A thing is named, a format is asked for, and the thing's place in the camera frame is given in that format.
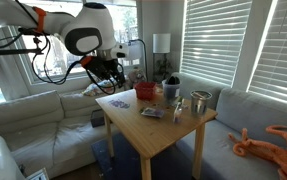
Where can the pink stuffed toy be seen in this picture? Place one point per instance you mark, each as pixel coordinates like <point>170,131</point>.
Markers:
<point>136,76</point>

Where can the white leather sofa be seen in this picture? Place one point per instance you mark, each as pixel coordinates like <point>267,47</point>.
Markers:
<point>33,133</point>

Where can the grey fabric sofa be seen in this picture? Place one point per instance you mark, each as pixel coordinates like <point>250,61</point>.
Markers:
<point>249,113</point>

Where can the red patterned box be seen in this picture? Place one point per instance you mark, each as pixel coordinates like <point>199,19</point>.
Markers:
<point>145,90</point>

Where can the white window blind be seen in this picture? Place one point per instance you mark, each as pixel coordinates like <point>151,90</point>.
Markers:
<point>283,50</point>
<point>213,36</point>

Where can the black pouch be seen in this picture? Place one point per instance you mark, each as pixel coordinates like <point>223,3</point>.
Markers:
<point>173,80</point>

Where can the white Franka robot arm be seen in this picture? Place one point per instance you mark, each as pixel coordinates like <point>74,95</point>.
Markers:
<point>93,20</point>

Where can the black metal bar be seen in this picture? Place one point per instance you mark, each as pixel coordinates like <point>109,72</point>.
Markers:
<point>9,52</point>

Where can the grey metal cup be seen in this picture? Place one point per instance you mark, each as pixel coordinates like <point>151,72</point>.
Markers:
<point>200,103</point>

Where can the light wooden table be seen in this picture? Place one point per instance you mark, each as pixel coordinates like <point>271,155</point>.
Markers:
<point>149,133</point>

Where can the translucent plastic cup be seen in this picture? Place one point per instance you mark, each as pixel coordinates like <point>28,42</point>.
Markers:
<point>171,92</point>

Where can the orange octopus plush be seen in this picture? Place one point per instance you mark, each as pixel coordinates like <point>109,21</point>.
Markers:
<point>276,153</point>

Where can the large glass window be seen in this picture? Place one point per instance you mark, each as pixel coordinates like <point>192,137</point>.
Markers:
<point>56,60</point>

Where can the small clear bottle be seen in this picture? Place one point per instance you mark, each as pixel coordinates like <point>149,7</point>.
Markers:
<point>177,115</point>

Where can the colourful patterned cushion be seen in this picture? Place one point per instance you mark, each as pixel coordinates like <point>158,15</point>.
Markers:
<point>94,89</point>

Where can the dark blue rug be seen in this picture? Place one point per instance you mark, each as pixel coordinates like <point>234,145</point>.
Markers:
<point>123,160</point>

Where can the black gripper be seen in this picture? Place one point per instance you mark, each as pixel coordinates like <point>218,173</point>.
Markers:
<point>103,68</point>

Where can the white framed board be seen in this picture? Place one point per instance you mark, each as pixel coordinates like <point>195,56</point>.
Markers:
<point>38,175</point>

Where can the dark potted plant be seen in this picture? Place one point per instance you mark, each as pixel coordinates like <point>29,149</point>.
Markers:
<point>163,68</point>

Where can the flat printed packet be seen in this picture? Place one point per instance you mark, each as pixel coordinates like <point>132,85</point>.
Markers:
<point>153,112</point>

